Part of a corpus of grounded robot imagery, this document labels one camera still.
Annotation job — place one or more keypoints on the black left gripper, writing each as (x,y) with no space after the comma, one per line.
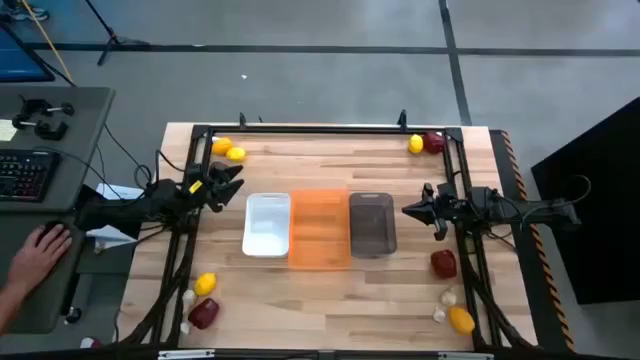
(200,197)

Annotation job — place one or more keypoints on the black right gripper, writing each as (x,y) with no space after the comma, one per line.
(450,207)

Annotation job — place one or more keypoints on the yellow lemon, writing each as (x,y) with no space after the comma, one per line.
(415,144)
(461,320)
(205,284)
(236,154)

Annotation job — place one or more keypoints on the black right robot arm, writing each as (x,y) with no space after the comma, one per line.
(540,207)

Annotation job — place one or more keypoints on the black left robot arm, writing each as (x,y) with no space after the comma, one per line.
(120,212)

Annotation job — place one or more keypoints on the person's forearm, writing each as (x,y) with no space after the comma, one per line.
(7,307)

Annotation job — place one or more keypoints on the orange-yellow lemon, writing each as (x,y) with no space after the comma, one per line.
(221,146)

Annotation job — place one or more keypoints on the grey translucent plastic basket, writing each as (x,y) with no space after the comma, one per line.
(372,225)

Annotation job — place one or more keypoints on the white plastic basket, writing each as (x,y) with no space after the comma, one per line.
(265,225)

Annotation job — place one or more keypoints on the orange black hazard strip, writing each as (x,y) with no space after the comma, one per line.
(518,175)

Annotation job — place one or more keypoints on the orange translucent plastic basket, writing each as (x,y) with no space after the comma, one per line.
(320,230)

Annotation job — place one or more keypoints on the grey desk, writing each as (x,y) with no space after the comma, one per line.
(75,125)

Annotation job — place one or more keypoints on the black cabinet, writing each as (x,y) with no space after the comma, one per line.
(595,210)

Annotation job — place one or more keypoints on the black tripod stand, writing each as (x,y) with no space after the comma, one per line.
(111,39)

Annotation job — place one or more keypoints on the black clamp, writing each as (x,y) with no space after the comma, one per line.
(35,106)
(47,131)

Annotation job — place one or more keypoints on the black backlit keyboard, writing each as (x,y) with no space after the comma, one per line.
(25,175)

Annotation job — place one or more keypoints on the black round knob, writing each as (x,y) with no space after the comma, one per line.
(73,315)

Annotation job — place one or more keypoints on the person's hand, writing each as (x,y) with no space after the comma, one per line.
(37,260)

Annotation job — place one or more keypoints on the red and white object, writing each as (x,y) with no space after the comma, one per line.
(90,343)

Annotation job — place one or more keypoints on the small paper note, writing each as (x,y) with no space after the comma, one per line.
(6,130)

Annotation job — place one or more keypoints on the yellow pole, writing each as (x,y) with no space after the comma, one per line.
(47,37)

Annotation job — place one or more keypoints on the computer monitor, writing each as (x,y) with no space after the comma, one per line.
(17,62)

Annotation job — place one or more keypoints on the person's shoe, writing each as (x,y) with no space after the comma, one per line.
(30,14)

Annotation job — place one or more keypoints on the silver metal bracket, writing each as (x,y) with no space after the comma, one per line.
(465,356)
(185,354)

